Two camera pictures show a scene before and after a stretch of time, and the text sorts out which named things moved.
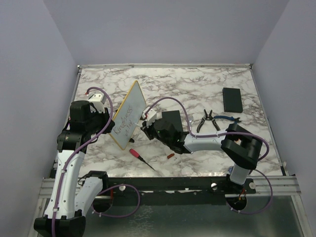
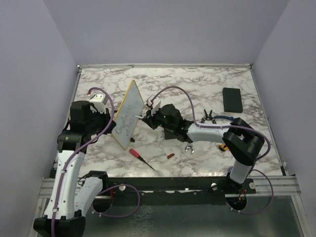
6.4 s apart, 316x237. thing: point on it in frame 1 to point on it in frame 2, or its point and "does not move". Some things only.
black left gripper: x=105 y=115 does not move
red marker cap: x=170 y=155 does not move
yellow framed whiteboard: x=128 y=115 does not move
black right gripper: x=147 y=129 to x=149 y=120
